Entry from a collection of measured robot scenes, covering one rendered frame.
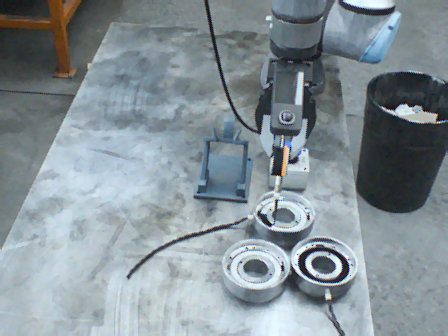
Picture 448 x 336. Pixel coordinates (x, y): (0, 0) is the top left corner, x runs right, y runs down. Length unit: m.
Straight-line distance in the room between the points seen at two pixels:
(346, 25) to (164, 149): 0.45
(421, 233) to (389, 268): 0.23
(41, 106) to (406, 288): 1.72
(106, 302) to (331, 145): 0.58
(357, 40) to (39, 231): 0.73
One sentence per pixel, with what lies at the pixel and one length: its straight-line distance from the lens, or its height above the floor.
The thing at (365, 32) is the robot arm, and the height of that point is 0.99.
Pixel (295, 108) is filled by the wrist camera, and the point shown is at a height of 1.07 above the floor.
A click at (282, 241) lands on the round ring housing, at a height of 0.82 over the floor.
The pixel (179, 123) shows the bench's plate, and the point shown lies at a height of 0.80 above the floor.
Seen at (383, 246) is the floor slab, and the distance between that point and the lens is 2.28.
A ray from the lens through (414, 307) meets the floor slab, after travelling 2.13.
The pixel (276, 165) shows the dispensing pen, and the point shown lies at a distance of 1.04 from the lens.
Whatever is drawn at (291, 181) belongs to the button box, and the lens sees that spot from 1.18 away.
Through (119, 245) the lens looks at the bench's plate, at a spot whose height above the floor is 0.80.
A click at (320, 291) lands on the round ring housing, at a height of 0.83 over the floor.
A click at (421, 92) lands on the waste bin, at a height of 0.36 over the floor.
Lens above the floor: 1.57
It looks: 39 degrees down
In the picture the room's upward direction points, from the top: 2 degrees clockwise
